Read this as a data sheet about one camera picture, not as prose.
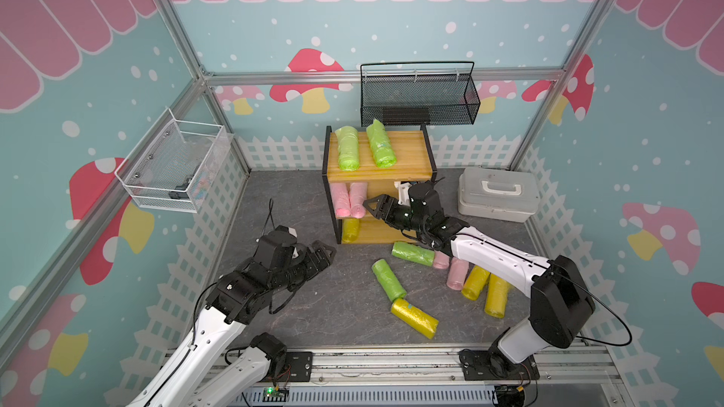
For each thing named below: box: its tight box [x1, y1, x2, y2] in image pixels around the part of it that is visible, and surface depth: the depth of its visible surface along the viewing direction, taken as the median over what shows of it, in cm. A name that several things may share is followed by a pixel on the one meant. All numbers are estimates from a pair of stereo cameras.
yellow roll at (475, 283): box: [461, 264, 492, 301], surface depth 86 cm
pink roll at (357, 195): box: [348, 181, 368, 219], surface depth 87 cm
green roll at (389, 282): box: [371, 259, 408, 302], surface depth 89 cm
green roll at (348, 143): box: [334, 125, 361, 172], surface depth 76 cm
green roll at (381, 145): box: [365, 118, 397, 169], surface depth 75 cm
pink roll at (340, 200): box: [329, 182, 352, 219], surface depth 85 cm
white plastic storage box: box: [457, 166, 541, 223], surface depth 102 cm
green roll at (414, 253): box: [391, 241, 436, 267], surface depth 94 cm
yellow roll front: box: [390, 298, 440, 341], surface depth 81 cm
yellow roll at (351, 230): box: [342, 217, 361, 245], surface depth 99 cm
